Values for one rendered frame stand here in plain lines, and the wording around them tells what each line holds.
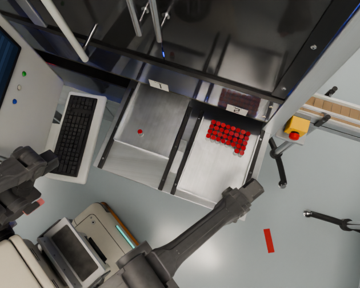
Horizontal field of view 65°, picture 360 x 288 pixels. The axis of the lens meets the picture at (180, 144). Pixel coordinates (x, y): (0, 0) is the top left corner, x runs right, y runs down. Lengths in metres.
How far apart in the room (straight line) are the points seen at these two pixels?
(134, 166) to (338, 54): 0.87
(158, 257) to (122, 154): 0.77
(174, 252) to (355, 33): 0.58
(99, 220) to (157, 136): 0.83
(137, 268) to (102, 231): 1.36
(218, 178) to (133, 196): 1.04
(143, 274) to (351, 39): 0.63
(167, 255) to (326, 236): 1.81
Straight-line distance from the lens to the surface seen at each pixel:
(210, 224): 0.69
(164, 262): 0.58
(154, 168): 1.24
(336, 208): 2.34
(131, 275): 0.55
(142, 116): 1.31
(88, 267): 1.13
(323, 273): 2.30
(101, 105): 1.47
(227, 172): 1.24
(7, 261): 0.89
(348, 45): 0.75
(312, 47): 0.76
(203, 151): 1.24
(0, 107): 1.22
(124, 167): 1.27
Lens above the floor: 2.09
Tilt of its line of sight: 75 degrees down
